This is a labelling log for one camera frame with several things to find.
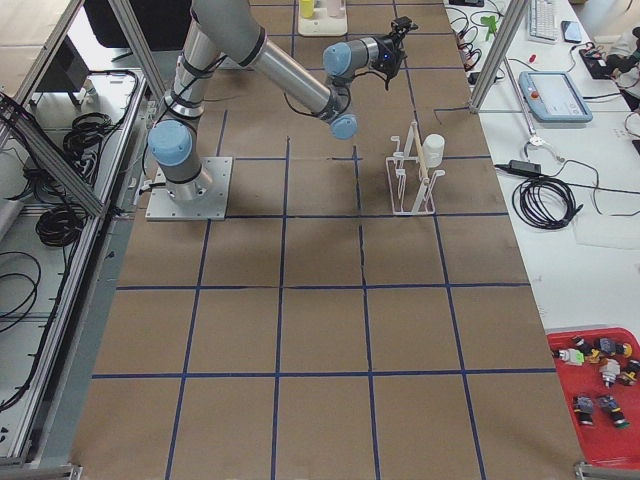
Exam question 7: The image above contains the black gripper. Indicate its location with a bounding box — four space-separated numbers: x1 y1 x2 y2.
372 32 406 91

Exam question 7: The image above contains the white plastic cup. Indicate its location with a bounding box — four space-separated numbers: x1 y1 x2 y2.
422 134 445 168

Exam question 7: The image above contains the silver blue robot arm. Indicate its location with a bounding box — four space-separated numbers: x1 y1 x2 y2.
147 1 417 201

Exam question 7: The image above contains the pink plastic cup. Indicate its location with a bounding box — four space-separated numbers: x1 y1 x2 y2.
325 0 344 18

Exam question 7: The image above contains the yellow plastic cup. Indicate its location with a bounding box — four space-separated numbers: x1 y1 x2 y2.
299 0 315 19

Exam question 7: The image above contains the beige plastic tray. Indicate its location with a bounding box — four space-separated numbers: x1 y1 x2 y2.
297 12 348 37

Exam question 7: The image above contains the black power adapter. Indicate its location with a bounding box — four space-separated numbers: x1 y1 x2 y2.
508 160 542 177

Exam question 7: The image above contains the white keyboard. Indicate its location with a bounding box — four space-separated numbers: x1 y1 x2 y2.
527 0 558 44

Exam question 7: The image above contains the blue teach pendant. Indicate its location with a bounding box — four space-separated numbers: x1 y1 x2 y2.
518 71 593 123

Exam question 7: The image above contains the black smartphone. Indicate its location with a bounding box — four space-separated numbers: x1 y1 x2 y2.
561 20 582 44

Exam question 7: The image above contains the person in white tshirt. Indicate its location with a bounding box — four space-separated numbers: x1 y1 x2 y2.
605 26 639 111

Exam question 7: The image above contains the red parts tray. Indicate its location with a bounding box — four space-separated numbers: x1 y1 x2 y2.
547 327 639 470

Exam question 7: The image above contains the white wire cup rack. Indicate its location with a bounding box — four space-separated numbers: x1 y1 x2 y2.
385 121 445 216

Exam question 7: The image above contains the aluminium frame post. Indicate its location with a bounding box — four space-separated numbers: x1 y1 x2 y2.
469 0 529 113

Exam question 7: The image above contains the green handled reacher grabber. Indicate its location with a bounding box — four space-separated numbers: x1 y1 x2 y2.
482 14 566 164

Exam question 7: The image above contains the coiled black cable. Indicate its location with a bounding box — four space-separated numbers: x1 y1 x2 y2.
514 177 585 231

